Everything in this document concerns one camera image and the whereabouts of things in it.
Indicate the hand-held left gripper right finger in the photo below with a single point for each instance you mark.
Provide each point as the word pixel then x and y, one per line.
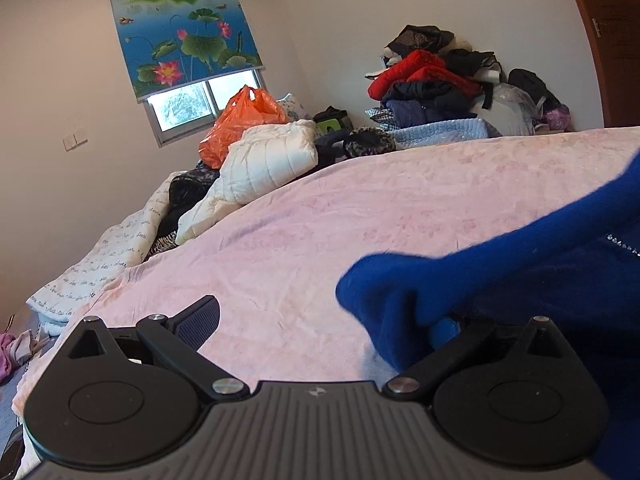
pixel 445 334

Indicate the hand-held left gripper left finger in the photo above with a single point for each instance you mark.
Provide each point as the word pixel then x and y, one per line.
pixel 200 322

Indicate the blue sweater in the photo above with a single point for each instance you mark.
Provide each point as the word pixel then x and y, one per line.
pixel 525 260

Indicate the dark patterned clothes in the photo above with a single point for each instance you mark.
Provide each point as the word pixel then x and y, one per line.
pixel 187 190

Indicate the white script-printed quilt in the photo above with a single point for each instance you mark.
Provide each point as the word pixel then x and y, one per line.
pixel 110 255

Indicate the pink blanket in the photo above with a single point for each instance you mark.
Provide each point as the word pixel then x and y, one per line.
pixel 350 210

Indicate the white quilted jacket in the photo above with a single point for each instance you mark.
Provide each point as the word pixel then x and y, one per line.
pixel 265 155

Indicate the pink cloth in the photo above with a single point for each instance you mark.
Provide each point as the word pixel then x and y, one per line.
pixel 15 355

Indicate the light blue quilted blanket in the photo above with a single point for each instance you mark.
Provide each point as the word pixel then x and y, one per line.
pixel 440 132

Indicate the orange plastic bag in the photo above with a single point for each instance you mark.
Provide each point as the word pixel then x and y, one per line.
pixel 235 120

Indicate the dark fur hat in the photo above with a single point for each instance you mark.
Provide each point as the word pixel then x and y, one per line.
pixel 370 141

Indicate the window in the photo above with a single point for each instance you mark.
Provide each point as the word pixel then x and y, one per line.
pixel 180 105

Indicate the checked cloth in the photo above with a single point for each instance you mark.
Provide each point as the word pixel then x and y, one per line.
pixel 380 119

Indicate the navy jacket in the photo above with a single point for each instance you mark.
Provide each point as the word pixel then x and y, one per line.
pixel 425 105

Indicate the floral pillow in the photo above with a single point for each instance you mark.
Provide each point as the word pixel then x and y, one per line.
pixel 292 107

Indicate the clear plastic bag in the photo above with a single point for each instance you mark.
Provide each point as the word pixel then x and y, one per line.
pixel 510 105

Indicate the green and black bag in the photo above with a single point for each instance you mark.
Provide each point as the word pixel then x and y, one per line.
pixel 332 120

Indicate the purple cloth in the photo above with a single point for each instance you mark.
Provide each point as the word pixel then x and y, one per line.
pixel 557 117

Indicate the black backpack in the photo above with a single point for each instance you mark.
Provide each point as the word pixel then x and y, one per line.
pixel 532 85

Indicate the red garment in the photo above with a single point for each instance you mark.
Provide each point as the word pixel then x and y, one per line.
pixel 410 70

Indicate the black and white garment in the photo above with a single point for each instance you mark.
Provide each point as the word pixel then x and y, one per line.
pixel 472 65

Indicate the lotus print roller blind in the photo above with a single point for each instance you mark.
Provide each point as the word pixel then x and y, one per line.
pixel 185 35

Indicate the dark patterned garment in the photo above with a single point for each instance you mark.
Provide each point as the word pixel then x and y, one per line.
pixel 417 39

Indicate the metal door hinge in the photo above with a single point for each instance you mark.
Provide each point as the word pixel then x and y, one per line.
pixel 597 28

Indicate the wooden door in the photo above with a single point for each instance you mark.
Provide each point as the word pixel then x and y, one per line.
pixel 615 35

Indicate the wall switch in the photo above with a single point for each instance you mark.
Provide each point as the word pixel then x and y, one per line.
pixel 75 140

